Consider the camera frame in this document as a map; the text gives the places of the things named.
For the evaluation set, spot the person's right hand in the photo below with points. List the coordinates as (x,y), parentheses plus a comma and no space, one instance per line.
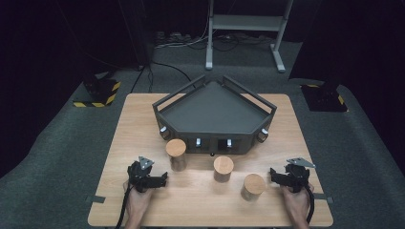
(296,202)

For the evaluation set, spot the dark grey corner shelf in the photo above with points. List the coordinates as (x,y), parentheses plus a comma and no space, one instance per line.
(215,108)

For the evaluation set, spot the glass jar with red contents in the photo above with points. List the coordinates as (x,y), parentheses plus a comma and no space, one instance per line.
(223,168)

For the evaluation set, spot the black base with striped edge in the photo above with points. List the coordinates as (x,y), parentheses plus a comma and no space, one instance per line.
(100,90)
(324,98)

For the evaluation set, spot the grey metal stand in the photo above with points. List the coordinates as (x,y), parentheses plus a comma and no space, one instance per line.
(245,23)

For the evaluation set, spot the short glass jar wooden lid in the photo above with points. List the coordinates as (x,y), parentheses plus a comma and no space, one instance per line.
(253,187)

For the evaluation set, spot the person's left hand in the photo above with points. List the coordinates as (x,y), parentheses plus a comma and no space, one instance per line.
(137,202)

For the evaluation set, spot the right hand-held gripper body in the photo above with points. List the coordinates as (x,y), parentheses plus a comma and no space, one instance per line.
(297,176)

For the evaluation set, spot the grey tape strip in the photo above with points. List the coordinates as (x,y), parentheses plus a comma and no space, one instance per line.
(323,197)
(95,199)

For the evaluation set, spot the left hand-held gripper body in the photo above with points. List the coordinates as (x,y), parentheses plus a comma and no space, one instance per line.
(140,178)

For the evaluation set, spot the tall glass jar with nuts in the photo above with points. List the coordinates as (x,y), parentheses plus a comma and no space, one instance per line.
(176,152)

